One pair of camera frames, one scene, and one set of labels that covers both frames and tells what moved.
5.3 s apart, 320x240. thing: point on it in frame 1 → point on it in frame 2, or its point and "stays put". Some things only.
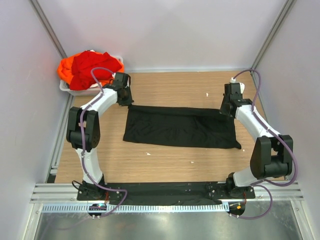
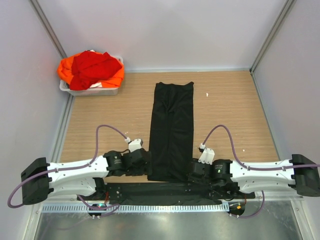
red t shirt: (83, 62) stays put
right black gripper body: (223, 109) → (202, 181)
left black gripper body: (127, 100) → (145, 169)
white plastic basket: (95, 91) stays put
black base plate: (129, 193) stays put
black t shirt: (179, 127) → (171, 149)
